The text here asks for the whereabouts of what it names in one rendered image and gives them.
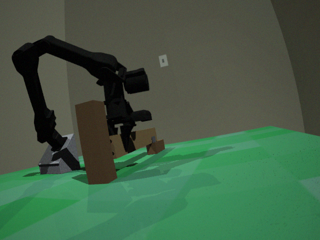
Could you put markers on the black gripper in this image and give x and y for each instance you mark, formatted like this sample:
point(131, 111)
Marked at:
point(116, 109)

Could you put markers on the brown wooden rail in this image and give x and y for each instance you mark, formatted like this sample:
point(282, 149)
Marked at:
point(137, 140)

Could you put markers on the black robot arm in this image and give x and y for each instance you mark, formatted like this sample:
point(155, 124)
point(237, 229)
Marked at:
point(100, 65)

